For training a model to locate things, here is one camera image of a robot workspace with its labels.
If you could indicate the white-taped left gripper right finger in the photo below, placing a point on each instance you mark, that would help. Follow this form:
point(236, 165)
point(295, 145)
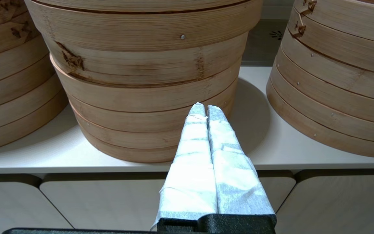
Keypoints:
point(235, 182)

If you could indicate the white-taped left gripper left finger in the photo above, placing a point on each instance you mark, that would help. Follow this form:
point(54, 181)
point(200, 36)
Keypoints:
point(193, 169)

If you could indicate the beige cabinet door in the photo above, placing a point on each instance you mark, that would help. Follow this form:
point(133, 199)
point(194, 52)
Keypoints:
point(5, 208)
point(109, 204)
point(336, 204)

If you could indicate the stainless steel vent panel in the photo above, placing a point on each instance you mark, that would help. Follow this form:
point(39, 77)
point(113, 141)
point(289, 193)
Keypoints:
point(265, 42)

